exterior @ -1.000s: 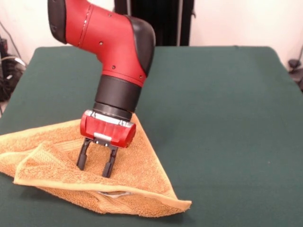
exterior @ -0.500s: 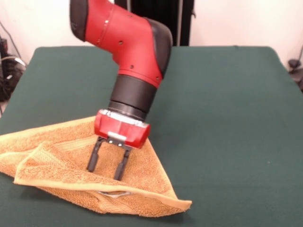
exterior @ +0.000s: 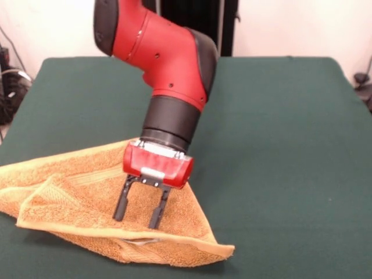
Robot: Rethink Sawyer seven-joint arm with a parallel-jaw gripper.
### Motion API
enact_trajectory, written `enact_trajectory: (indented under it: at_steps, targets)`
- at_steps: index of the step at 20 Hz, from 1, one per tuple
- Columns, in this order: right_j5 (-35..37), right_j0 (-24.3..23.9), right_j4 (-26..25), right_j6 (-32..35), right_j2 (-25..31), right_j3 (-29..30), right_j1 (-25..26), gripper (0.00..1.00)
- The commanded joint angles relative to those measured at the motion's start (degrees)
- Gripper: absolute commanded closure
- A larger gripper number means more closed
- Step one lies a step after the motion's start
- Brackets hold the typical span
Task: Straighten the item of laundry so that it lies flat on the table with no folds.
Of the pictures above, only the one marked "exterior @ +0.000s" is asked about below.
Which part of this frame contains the black power strip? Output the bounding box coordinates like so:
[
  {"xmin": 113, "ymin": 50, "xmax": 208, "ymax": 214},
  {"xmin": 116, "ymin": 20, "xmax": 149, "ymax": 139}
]
[{"xmin": 0, "ymin": 46, "xmax": 10, "ymax": 70}]

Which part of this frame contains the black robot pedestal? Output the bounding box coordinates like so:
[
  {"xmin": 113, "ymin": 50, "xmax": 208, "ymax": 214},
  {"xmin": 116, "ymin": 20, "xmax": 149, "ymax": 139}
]
[{"xmin": 141, "ymin": 0, "xmax": 242, "ymax": 58}]

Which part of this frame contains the dark green table cloth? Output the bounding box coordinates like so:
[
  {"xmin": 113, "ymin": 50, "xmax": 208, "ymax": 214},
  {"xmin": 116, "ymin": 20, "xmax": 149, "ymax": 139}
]
[{"xmin": 0, "ymin": 56, "xmax": 372, "ymax": 279}]

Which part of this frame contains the black device with cables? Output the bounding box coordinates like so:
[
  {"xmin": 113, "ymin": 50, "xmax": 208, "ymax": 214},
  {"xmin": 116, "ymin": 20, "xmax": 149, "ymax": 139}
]
[{"xmin": 359, "ymin": 87, "xmax": 372, "ymax": 115}]

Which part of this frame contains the orange-brown terry towel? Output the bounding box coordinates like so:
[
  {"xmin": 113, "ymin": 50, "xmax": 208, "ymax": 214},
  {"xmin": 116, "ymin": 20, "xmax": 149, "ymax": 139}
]
[{"xmin": 0, "ymin": 136, "xmax": 235, "ymax": 267}]

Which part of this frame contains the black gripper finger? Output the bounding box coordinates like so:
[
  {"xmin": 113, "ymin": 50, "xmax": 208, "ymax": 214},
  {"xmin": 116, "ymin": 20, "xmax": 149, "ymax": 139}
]
[
  {"xmin": 148, "ymin": 184, "xmax": 172, "ymax": 230},
  {"xmin": 112, "ymin": 174, "xmax": 137, "ymax": 222}
]

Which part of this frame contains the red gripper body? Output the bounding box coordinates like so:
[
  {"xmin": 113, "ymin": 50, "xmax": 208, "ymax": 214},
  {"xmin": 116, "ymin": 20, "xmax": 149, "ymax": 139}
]
[{"xmin": 121, "ymin": 139, "xmax": 195, "ymax": 190}]

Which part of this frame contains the black power adapter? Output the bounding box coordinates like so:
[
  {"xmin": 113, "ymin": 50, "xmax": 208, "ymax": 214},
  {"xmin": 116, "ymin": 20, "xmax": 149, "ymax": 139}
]
[{"xmin": 353, "ymin": 72, "xmax": 370, "ymax": 88}]

